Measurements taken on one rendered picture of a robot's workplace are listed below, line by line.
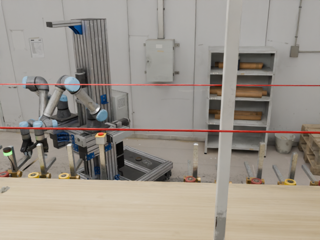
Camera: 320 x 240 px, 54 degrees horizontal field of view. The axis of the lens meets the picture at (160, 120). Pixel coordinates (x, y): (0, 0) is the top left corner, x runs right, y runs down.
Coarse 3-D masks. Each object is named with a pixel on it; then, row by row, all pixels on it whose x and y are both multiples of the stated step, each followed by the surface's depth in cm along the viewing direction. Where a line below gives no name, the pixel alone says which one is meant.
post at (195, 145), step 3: (195, 144) 240; (195, 147) 240; (195, 150) 241; (195, 153) 242; (195, 156) 243; (195, 159) 244; (195, 162) 245; (195, 165) 246; (195, 168) 247; (195, 171) 248; (195, 174) 249; (195, 177) 250
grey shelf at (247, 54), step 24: (216, 48) 435; (240, 48) 432; (264, 48) 428; (216, 72) 428; (240, 72) 424; (264, 72) 422; (216, 96) 446; (264, 96) 442; (216, 120) 461; (240, 120) 460; (264, 120) 458; (216, 144) 473; (240, 144) 472
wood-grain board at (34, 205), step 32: (32, 192) 228; (64, 192) 227; (96, 192) 227; (128, 192) 226; (160, 192) 225; (192, 192) 225; (256, 192) 224; (288, 192) 223; (0, 224) 196; (32, 224) 195; (64, 224) 195; (96, 224) 194; (128, 224) 194; (160, 224) 193; (192, 224) 193; (256, 224) 192; (288, 224) 192
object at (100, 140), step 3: (96, 135) 243; (99, 135) 243; (102, 135) 243; (105, 135) 245; (96, 138) 242; (99, 138) 242; (102, 138) 241; (105, 138) 245; (96, 141) 243; (99, 141) 243; (102, 141) 242; (105, 141) 245; (99, 144) 244; (102, 144) 243
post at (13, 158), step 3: (12, 147) 255; (12, 150) 255; (12, 153) 255; (9, 156) 255; (12, 156) 255; (12, 159) 256; (15, 159) 259; (12, 162) 257; (15, 162) 259; (15, 165) 259; (12, 168) 259; (15, 168) 259; (12, 171) 261; (15, 171) 260
